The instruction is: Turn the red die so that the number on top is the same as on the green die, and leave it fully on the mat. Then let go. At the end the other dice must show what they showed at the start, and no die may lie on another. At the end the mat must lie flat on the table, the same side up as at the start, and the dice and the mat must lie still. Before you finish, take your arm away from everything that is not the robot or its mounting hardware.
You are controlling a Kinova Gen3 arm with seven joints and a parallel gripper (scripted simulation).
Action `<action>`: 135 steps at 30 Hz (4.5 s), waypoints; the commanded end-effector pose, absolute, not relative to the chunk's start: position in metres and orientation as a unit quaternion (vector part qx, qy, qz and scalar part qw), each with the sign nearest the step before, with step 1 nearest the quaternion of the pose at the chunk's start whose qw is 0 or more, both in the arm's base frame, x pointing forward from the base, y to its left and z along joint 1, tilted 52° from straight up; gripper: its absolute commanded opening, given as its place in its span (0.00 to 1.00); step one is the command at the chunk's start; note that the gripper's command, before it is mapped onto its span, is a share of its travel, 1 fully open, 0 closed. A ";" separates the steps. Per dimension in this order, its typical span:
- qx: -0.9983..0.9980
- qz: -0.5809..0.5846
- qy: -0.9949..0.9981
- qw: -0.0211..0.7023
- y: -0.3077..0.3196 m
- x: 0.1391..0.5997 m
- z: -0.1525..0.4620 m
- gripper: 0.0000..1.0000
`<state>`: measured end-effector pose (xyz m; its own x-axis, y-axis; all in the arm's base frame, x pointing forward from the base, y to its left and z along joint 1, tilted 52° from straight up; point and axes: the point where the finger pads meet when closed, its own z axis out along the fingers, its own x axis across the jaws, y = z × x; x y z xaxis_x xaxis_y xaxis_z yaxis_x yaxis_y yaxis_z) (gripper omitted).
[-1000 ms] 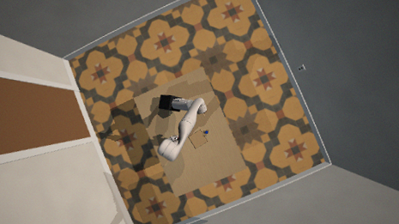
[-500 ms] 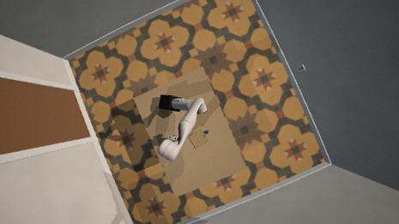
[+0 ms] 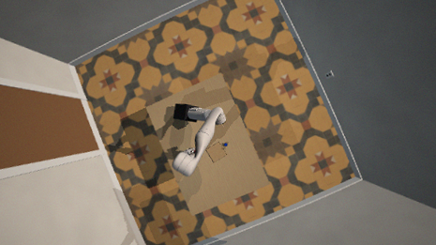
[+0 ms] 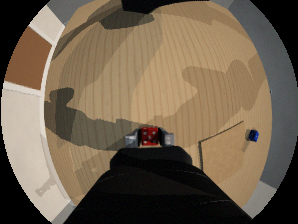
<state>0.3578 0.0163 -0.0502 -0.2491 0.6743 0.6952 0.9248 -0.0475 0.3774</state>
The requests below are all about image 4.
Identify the blue die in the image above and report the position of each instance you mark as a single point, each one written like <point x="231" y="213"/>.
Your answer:
<point x="253" y="135"/>

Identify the red die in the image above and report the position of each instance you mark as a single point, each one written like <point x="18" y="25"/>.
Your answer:
<point x="149" y="136"/>

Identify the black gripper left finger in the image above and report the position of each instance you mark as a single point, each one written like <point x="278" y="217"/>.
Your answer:
<point x="130" y="140"/>

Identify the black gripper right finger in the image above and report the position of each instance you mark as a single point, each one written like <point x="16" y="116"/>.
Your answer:
<point x="165" y="139"/>

